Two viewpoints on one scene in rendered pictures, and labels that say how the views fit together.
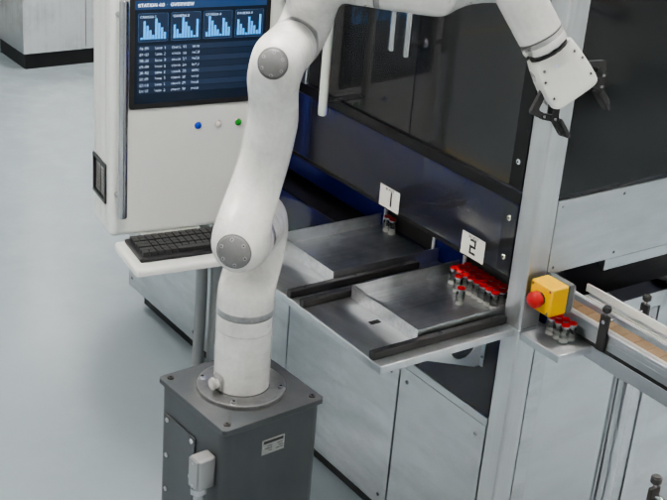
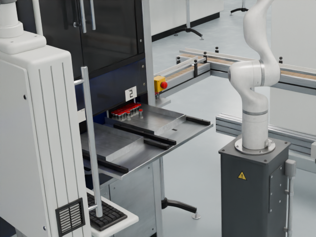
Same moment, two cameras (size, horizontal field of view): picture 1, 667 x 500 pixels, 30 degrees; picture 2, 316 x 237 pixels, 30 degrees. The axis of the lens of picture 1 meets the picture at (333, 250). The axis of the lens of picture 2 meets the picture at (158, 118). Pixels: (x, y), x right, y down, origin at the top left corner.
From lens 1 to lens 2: 416 cm
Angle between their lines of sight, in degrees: 92
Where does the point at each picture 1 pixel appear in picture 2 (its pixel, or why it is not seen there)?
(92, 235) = not seen: outside the picture
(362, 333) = (188, 130)
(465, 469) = (147, 187)
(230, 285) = (263, 98)
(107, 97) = (77, 148)
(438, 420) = (132, 184)
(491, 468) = (157, 172)
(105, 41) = (67, 111)
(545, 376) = not seen: hidden behind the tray
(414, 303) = (148, 125)
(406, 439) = not seen: hidden behind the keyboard
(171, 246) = (106, 207)
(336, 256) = (109, 147)
